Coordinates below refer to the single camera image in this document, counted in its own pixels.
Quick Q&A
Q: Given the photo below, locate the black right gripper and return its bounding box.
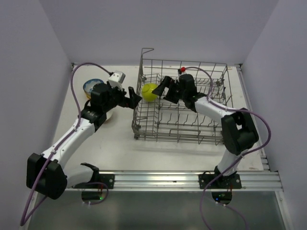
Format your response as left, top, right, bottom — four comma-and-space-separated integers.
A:
152, 75, 187, 104

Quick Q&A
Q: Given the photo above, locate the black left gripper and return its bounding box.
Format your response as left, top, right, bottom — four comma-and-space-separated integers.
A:
103, 83, 141, 113

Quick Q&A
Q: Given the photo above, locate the lime green bowl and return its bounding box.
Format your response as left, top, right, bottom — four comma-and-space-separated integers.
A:
142, 83, 158, 102

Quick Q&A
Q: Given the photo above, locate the beige bowl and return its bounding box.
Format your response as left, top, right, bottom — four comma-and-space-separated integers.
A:
104, 109, 114, 123

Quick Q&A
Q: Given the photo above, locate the white blue patterned bowl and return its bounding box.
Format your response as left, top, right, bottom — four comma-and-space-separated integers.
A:
83, 79, 104, 93

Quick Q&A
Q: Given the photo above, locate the orange ribbed bowl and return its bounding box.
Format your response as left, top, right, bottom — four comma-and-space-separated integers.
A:
85, 92, 91, 99

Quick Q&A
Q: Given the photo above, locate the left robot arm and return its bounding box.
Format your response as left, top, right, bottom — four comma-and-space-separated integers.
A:
26, 83, 142, 200

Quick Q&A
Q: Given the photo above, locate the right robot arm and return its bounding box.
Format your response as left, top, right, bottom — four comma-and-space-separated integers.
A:
152, 74, 259, 188

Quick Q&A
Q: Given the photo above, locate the grey wire dish rack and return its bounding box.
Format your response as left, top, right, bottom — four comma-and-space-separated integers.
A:
131, 48, 233, 145

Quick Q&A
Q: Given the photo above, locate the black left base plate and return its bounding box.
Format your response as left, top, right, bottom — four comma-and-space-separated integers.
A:
72, 171, 115, 189

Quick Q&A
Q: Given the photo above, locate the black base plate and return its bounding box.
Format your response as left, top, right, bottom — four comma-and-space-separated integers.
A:
198, 171, 242, 189
72, 171, 115, 189

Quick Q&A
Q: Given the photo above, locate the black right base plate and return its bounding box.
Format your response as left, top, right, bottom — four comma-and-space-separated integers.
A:
198, 171, 242, 189

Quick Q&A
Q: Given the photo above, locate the aluminium mounting rail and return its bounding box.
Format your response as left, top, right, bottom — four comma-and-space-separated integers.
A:
65, 166, 283, 191

